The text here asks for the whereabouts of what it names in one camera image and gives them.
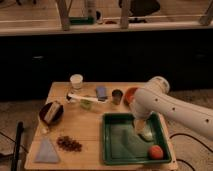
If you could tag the orange bowl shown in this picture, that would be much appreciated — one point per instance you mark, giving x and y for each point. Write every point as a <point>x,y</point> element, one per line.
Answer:
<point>129,95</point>

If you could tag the green plastic tray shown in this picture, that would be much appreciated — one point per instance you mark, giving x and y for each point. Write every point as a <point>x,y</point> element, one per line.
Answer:
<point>122,146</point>

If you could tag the blue triangular cloth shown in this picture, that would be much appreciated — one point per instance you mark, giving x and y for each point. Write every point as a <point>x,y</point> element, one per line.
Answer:
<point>46,152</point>

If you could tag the small metal cup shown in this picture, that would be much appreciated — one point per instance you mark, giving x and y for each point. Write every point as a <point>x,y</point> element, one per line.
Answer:
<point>117,95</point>

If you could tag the slice of cake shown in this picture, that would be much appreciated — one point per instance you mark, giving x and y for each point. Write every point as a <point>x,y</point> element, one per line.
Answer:
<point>52,111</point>

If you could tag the green plastic cup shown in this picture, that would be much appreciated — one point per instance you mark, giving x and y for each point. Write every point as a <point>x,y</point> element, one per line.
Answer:
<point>86,104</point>

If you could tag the white handled dish brush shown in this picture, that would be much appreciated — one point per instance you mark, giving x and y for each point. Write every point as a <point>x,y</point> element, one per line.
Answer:
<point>92,99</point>

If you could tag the black stand pole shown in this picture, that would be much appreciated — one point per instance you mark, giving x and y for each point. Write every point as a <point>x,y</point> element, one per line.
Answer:
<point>17,144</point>

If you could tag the white paper cup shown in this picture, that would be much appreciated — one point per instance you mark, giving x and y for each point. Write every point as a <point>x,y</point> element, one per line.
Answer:
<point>76,81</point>

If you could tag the red tomato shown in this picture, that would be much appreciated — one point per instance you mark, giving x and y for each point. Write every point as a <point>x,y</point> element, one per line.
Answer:
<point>155,152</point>

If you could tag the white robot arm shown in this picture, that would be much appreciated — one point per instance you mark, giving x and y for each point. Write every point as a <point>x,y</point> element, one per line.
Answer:
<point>153,97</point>

